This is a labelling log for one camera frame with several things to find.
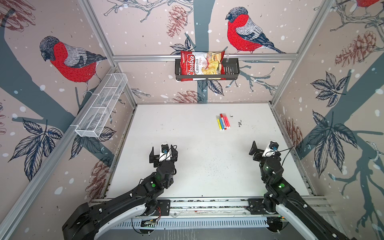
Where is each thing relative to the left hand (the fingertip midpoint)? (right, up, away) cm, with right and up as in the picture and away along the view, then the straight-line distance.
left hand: (161, 148), depth 77 cm
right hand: (+53, +1, +2) cm, 53 cm away
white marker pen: (+38, +12, +31) cm, 50 cm away
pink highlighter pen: (+41, +13, +33) cm, 55 cm away
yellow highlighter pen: (+35, +13, +33) cm, 50 cm away
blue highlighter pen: (+37, +11, +30) cm, 49 cm away
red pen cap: (+38, +17, +37) cm, 55 cm away
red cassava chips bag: (+21, +40, +13) cm, 47 cm away
